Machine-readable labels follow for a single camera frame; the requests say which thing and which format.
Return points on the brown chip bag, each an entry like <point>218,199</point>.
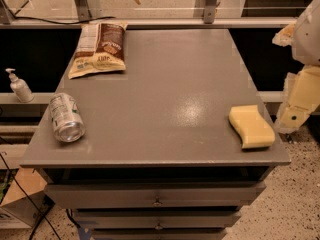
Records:
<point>100,49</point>

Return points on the yellow sponge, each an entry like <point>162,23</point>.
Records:
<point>253,129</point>

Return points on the silver soda can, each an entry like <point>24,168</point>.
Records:
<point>66,121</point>

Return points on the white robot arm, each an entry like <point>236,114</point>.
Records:
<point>301,93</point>

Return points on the grey drawer cabinet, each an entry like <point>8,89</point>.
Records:
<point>159,159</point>

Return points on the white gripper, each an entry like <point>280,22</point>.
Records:
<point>308,37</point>

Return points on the white pump bottle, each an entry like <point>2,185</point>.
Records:
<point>20,87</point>

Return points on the cardboard box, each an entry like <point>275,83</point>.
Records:
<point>19,207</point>

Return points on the grey metal frame post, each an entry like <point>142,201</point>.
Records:
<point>88,9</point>
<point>206,10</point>

